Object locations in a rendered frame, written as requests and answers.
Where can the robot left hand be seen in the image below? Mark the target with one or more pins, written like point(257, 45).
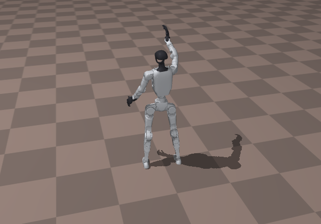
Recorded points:
point(130, 100)

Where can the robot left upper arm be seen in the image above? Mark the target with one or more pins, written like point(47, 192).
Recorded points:
point(146, 77)

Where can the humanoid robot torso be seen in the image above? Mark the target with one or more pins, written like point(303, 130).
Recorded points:
point(162, 84)

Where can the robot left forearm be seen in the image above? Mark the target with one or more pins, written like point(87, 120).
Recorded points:
point(137, 94)

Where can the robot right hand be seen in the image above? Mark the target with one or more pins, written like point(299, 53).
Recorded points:
point(167, 33)

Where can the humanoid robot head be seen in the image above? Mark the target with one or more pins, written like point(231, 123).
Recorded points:
point(161, 55)

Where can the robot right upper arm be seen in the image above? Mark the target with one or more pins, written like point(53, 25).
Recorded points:
point(174, 65)

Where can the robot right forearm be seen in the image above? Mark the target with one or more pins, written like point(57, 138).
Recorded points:
point(171, 48)

